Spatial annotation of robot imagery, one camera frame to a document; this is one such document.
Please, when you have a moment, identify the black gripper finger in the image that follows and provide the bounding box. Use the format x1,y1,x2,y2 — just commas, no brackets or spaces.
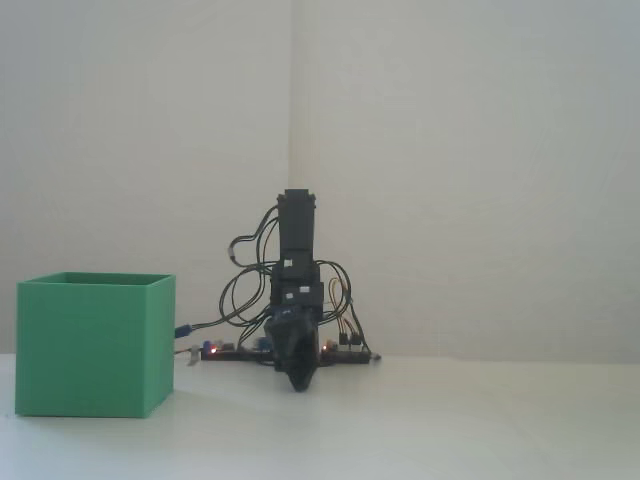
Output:
294,322,319,393
265,323,304,393

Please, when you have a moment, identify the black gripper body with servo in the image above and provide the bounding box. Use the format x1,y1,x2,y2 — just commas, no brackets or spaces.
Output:
267,302,321,331

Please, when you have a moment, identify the green square plastic bin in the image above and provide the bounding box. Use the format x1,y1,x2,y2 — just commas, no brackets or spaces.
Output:
14,271,177,419

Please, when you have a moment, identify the blue circuit board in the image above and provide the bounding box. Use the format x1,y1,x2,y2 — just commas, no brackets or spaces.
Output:
201,337,274,354

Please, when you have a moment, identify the coloured jumper wire bundle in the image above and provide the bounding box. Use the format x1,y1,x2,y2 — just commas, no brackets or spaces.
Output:
327,279,374,359

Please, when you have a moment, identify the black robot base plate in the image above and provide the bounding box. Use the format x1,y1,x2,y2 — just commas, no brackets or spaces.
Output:
199,347,375,366

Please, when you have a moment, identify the black cable with blue connector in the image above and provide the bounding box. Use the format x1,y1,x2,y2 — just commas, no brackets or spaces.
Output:
173,309,251,342

